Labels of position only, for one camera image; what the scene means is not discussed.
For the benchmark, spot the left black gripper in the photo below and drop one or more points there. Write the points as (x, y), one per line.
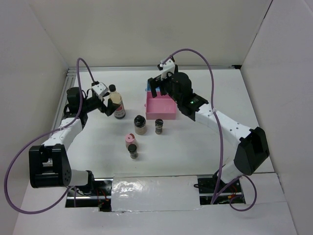
(108, 110)

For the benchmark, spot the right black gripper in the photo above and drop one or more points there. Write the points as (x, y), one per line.
(160, 83)

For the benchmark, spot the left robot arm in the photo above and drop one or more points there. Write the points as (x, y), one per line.
(48, 163)

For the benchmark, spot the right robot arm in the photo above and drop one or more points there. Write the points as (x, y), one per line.
(251, 144)

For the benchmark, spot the blue plastic bin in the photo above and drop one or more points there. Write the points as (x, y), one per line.
(148, 88)

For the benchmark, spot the pink plastic bin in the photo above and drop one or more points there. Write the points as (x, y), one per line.
(160, 107)

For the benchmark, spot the large black lid spice jar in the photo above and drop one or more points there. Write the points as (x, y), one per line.
(140, 125)

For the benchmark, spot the small dark spice jar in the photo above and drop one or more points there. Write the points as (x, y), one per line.
(158, 126)

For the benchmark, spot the pink lid spice jar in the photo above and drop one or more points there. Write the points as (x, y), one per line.
(130, 139)

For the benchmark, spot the front black lid spice jar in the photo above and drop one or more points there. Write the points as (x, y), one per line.
(132, 149)

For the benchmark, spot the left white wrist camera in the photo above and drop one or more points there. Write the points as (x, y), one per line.
(100, 90)

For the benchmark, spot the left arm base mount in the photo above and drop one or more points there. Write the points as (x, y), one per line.
(97, 195)

